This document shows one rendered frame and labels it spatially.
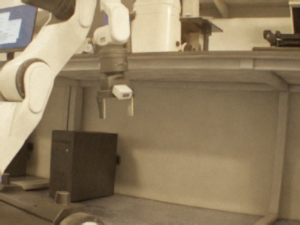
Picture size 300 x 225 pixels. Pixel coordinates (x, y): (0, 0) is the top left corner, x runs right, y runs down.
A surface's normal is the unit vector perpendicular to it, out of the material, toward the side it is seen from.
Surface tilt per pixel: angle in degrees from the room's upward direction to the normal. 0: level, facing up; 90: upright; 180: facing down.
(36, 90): 90
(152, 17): 91
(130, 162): 90
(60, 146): 90
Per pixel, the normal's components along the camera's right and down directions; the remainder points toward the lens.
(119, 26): 0.59, 0.02
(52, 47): 0.77, 0.04
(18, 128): 0.62, 0.45
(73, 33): 0.50, 0.33
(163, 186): -0.51, -0.05
